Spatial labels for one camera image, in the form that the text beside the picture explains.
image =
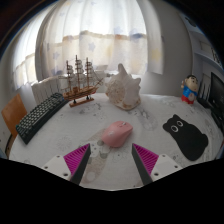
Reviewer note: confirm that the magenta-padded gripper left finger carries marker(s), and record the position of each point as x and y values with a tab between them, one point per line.
65	165

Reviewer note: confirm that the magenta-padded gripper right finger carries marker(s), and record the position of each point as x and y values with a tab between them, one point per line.
159	166

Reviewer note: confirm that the pink computer mouse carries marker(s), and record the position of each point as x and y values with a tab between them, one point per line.
116	134

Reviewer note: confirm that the black cat-shaped mouse pad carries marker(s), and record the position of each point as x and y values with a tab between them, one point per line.
188	138

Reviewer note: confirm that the white printed tablecloth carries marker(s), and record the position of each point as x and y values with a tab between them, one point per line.
73	126

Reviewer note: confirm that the black keyboard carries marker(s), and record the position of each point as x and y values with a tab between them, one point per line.
38	116

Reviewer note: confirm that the orange wooden chair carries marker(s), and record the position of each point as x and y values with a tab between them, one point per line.
13	113

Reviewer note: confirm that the wooden sailing ship model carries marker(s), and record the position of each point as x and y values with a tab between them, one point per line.
80	90

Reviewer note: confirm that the white radiator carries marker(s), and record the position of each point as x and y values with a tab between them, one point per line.
45	88

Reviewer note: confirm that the black router with antennas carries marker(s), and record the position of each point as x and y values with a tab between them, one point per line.
204	98

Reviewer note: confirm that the cartoon boy figurine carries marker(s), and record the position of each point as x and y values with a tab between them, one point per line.
190	90

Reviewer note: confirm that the large white conch shell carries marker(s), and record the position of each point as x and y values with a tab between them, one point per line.
123	90

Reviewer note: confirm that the black monitor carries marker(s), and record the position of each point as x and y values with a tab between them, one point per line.
218	96

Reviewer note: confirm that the white star-print curtain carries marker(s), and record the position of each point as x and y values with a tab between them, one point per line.
100	36

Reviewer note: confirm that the white wall shelf unit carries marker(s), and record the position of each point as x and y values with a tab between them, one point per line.
210	55

